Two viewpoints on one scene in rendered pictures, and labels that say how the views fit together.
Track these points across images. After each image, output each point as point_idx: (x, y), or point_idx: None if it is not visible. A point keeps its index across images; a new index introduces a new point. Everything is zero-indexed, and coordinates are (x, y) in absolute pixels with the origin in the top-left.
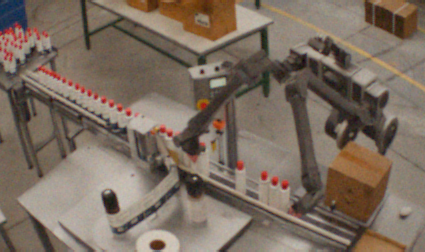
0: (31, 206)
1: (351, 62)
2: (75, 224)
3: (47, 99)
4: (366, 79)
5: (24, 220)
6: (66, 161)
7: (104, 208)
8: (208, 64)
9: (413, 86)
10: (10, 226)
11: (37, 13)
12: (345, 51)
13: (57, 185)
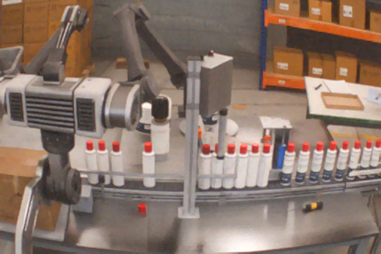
0: (305, 121)
1: (42, 86)
2: (250, 119)
3: None
4: (17, 77)
5: (377, 227)
6: (336, 153)
7: None
8: (219, 62)
9: None
10: (378, 216)
11: None
12: (50, 64)
13: (313, 139)
